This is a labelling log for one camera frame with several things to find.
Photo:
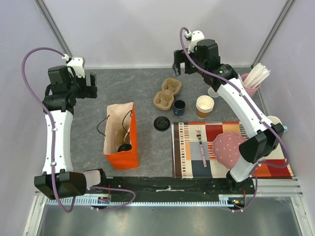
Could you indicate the black plastic coffee lid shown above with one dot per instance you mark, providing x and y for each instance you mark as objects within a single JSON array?
[{"x": 125, "y": 147}]

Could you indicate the pink dotted plate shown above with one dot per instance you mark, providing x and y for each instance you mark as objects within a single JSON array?
[{"x": 226, "y": 148}]

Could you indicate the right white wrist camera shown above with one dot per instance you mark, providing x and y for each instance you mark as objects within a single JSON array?
[{"x": 193, "y": 38}]

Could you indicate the single white straw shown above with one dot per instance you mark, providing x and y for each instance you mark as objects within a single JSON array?
[{"x": 126, "y": 135}]

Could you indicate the bundle of white straws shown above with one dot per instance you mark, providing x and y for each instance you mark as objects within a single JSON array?
[{"x": 256, "y": 76}]

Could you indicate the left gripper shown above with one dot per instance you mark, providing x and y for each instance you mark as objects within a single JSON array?
[{"x": 89, "y": 92}]

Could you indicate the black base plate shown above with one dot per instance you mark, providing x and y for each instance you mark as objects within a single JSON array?
[{"x": 169, "y": 189}]

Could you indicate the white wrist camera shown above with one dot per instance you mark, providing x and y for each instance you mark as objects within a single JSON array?
[
  {"x": 75, "y": 65},
  {"x": 193, "y": 38}
]

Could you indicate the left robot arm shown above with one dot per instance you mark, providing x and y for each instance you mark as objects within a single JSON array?
[{"x": 58, "y": 179}]

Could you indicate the light blue mug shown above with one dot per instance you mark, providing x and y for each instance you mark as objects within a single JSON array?
[{"x": 276, "y": 120}]

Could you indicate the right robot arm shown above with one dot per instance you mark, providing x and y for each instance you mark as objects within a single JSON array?
[{"x": 264, "y": 136}]

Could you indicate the orange paper bag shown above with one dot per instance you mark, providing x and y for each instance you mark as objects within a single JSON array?
[{"x": 121, "y": 116}]

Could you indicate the stack of brown paper cups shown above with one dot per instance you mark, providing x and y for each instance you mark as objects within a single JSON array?
[{"x": 204, "y": 105}]

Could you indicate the fork with pink handle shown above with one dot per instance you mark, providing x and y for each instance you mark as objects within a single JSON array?
[{"x": 199, "y": 137}]

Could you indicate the dark blue ceramic mug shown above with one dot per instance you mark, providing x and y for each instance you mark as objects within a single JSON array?
[{"x": 179, "y": 107}]

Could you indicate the grey slotted cable duct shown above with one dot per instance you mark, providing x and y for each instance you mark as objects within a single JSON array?
[{"x": 96, "y": 201}]

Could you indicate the patterned colourful placemat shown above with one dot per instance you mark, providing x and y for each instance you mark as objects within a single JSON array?
[{"x": 186, "y": 154}]

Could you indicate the pink straw holder cup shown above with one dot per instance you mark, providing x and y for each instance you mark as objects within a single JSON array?
[{"x": 250, "y": 91}]

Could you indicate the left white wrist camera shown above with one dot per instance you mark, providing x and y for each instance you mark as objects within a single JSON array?
[{"x": 75, "y": 65}]

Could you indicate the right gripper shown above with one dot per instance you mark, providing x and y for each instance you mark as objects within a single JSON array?
[{"x": 183, "y": 63}]

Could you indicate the cardboard cup carrier stack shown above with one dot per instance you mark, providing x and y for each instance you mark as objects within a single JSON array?
[{"x": 164, "y": 99}]

